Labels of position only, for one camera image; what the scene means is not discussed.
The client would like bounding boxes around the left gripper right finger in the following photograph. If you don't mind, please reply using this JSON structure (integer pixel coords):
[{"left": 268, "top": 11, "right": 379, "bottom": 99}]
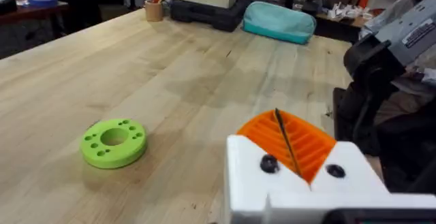
[{"left": 275, "top": 108, "right": 390, "bottom": 193}]

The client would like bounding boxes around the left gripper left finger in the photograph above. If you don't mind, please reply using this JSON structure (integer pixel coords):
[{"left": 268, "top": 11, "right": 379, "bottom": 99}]
[{"left": 224, "top": 109, "right": 312, "bottom": 224}]

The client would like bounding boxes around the green disc with holes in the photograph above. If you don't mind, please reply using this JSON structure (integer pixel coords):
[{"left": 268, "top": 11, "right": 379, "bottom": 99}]
[{"left": 80, "top": 118, "right": 149, "bottom": 170}]

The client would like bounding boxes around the teal zip pouch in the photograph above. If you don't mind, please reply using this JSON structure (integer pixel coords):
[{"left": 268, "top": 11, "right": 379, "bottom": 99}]
[{"left": 242, "top": 1, "right": 317, "bottom": 45}]

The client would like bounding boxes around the heap of white papers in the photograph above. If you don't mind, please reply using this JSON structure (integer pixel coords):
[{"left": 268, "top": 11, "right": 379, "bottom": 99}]
[{"left": 326, "top": 1, "right": 369, "bottom": 21}]

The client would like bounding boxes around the black tool case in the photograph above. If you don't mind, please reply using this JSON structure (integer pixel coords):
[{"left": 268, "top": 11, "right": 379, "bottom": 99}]
[{"left": 169, "top": 0, "right": 264, "bottom": 33}]

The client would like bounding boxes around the wooden utensil cup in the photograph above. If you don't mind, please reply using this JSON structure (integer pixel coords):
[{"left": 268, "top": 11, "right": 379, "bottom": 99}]
[{"left": 144, "top": 0, "right": 164, "bottom": 22}]

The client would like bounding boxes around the blue tape roll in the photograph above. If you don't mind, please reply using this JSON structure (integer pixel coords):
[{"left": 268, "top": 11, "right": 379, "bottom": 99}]
[{"left": 27, "top": 0, "right": 59, "bottom": 8}]

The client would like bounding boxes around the dark wooden side table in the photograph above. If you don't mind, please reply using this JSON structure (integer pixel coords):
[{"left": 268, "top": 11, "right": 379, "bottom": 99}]
[{"left": 0, "top": 0, "right": 71, "bottom": 26}]

